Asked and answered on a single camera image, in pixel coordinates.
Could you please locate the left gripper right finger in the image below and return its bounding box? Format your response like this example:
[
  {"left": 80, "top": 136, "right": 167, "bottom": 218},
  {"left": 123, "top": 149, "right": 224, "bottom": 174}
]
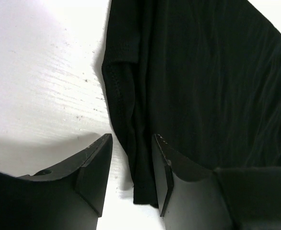
[{"left": 152, "top": 135, "right": 217, "bottom": 217}]

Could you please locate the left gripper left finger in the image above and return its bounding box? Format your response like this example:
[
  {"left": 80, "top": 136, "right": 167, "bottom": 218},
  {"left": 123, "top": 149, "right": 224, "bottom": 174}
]
[{"left": 19, "top": 134, "right": 113, "bottom": 217}]

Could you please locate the black tank top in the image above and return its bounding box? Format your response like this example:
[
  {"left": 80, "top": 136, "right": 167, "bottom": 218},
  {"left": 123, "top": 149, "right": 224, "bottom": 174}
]
[{"left": 102, "top": 0, "right": 281, "bottom": 207}]

